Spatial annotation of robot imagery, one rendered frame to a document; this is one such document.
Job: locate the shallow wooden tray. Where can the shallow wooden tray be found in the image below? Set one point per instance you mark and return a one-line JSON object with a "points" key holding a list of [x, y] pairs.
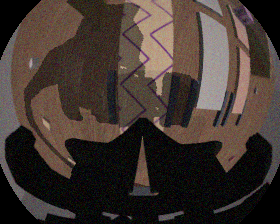
{"points": [[262, 48]]}

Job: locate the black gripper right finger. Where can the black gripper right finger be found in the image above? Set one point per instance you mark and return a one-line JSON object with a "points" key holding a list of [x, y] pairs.
{"points": [[162, 153]]}

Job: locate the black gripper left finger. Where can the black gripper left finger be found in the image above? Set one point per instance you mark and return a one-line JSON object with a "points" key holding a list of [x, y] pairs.
{"points": [[120, 155]]}

